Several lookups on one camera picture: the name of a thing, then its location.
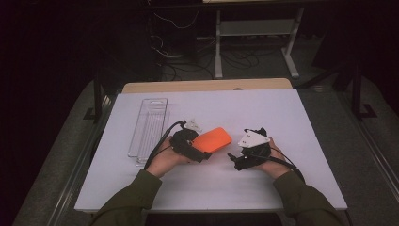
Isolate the hand-held gripper black cable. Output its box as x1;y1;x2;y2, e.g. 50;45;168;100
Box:
248;146;306;184
143;120;188;170

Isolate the person's left hand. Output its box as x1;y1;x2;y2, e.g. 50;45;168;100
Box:
145;137;193;180

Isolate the tangle of floor cables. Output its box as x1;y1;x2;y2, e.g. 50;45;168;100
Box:
146;8;274;82

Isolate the orange phone case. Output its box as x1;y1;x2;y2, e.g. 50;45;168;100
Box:
191;126;233;154

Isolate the white metal desk frame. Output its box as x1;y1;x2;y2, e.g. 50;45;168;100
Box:
214;7;306;80

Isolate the right hand-held gripper black cable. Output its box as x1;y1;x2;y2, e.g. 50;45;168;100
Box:
248;146;306;184

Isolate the metal floor rail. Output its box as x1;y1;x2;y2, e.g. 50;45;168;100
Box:
340;92;399;197
46;93;119;226

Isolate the clear plastic packaging tray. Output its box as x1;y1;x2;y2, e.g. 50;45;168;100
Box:
126;97;170;168

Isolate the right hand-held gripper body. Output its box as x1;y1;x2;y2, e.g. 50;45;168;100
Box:
233;129;273;172

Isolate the black metal stand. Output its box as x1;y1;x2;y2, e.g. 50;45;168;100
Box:
82;74;105;124
350;60;379;122

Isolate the person's right hand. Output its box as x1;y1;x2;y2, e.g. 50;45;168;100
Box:
254;137;292;180

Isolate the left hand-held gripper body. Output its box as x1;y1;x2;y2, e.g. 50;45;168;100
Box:
168;118;208;164

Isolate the left hand-held gripper black cable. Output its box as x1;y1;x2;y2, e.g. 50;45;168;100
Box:
143;120;188;170

